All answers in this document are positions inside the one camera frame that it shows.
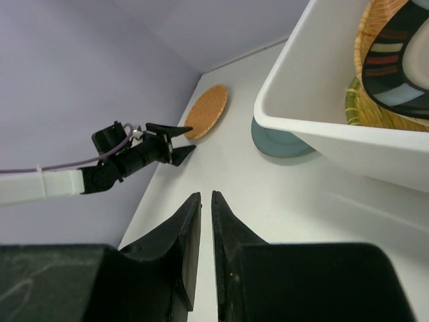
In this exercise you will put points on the round orange woven plate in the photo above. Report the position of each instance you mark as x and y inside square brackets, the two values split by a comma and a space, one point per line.
[206, 111]

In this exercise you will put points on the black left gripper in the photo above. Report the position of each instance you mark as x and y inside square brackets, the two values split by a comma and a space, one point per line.
[154, 147]

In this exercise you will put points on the green yellow bamboo tray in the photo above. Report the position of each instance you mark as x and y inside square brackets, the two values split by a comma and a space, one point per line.
[362, 111]

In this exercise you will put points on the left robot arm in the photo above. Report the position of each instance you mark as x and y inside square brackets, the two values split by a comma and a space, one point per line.
[123, 150]

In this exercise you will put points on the striped rim round plate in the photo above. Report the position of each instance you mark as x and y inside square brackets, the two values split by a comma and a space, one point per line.
[384, 76]

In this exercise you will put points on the orange fish-shaped woven basket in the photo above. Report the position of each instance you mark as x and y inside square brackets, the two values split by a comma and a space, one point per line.
[375, 17]

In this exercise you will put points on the teal round ceramic plate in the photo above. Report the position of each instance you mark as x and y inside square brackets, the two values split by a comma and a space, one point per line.
[278, 144]

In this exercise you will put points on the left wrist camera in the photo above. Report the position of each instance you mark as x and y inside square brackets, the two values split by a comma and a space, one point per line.
[116, 137]

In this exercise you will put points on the white plastic bin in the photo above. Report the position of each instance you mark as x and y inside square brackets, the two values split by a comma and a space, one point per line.
[305, 91]

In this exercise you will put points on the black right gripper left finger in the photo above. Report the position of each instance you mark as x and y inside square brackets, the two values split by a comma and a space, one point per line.
[150, 279]

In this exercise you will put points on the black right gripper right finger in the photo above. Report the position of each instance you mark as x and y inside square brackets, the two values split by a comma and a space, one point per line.
[259, 281]

